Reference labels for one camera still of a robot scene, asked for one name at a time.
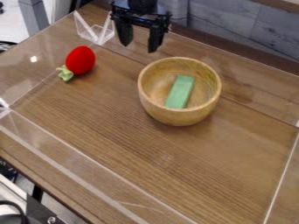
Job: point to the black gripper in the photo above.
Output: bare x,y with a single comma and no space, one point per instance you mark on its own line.
143,13

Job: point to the red plush strawberry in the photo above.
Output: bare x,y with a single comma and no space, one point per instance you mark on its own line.
79,63

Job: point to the wooden bowl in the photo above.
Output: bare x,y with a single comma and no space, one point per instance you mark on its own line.
155,82

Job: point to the green rectangular block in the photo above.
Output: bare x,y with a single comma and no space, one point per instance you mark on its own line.
180,92

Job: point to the clear acrylic corner bracket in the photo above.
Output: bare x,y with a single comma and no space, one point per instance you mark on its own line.
97,34

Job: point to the grey post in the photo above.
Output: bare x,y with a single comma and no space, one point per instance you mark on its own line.
33,15

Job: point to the black metal table bracket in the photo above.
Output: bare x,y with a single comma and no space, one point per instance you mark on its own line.
39,214

